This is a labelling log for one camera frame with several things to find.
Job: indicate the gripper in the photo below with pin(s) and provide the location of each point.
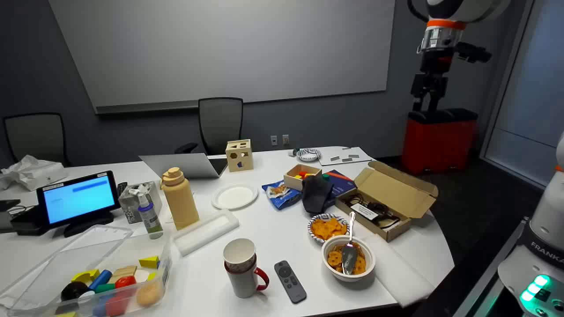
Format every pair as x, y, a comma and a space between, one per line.
436, 61

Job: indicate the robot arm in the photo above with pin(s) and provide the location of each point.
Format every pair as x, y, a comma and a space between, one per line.
551, 211

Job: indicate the grey remote control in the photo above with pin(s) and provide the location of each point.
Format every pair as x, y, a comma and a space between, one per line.
290, 281

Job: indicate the red bin with black lid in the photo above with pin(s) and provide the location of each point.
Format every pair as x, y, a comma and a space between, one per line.
438, 141

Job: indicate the open cardboard box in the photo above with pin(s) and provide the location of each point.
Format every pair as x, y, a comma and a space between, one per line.
392, 189

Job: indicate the white sheet of paper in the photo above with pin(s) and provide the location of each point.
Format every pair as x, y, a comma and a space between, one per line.
341, 154

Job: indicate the glass door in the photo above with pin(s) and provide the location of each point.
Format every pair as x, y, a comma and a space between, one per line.
533, 88

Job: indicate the blue book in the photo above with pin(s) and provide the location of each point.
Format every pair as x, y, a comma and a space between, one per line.
341, 185

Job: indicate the black cloth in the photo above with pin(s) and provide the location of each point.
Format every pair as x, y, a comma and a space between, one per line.
315, 193

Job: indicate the small cardboard box with blocks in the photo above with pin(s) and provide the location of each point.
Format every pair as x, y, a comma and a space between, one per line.
293, 180

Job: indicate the blue snack bag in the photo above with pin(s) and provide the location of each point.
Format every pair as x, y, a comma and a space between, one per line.
286, 198

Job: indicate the white bowl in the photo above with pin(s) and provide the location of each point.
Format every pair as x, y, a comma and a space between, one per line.
368, 264

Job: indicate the silver spoon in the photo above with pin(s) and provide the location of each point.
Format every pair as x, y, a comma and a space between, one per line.
349, 259

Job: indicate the patterned paper bowl with crackers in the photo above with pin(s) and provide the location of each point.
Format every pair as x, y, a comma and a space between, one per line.
313, 237

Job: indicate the heap of crackers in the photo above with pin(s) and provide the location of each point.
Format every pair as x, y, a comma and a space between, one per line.
334, 259

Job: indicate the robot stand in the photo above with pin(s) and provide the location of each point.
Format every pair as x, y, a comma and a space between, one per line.
489, 281

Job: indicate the wooden shape sorter box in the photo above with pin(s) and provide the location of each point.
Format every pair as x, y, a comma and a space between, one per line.
240, 156

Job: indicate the office chair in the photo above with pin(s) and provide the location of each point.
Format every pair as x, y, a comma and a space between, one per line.
220, 123
35, 136

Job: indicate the whiteboard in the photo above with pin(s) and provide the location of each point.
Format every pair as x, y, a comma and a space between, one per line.
220, 48

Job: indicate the white paper plate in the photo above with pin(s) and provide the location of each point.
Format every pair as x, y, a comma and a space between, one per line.
234, 197

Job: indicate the grey laptop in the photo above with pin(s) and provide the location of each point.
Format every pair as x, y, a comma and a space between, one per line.
185, 165

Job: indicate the white foam tray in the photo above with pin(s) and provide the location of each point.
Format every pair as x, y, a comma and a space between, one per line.
205, 231

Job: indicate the tan water bottle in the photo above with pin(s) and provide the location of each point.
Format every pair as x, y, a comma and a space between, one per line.
180, 202

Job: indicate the spray bottle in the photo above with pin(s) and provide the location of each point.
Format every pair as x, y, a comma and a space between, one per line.
150, 218

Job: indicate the grey tissue box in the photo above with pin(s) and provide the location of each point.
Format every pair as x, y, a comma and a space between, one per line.
130, 202

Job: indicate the yellow wooden block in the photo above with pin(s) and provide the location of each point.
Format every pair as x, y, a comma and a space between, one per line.
83, 276
149, 262

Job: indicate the tan ball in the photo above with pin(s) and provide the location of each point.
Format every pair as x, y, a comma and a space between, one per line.
149, 294

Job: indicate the plain wooden block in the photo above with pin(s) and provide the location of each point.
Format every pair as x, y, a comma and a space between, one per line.
123, 273

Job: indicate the red ball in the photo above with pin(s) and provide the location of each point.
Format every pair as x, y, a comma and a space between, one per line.
125, 281

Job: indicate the tablet screen on stand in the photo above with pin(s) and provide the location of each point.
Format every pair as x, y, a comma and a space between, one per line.
77, 198

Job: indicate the red block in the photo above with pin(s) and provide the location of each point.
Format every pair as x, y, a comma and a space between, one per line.
116, 305

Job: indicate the blue cylinder block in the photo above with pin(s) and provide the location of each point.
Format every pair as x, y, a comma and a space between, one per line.
100, 279

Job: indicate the green block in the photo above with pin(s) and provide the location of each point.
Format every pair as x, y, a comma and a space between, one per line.
105, 288

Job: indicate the white plastic bag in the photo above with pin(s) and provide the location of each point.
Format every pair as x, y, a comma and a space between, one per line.
31, 171

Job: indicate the black ball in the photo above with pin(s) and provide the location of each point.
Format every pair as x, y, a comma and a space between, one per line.
74, 290

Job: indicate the clear plastic bin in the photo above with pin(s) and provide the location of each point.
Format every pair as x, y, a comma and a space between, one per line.
53, 264

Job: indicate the black device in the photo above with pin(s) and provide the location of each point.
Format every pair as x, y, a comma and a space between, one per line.
22, 222

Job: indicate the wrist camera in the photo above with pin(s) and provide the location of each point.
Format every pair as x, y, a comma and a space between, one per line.
473, 52

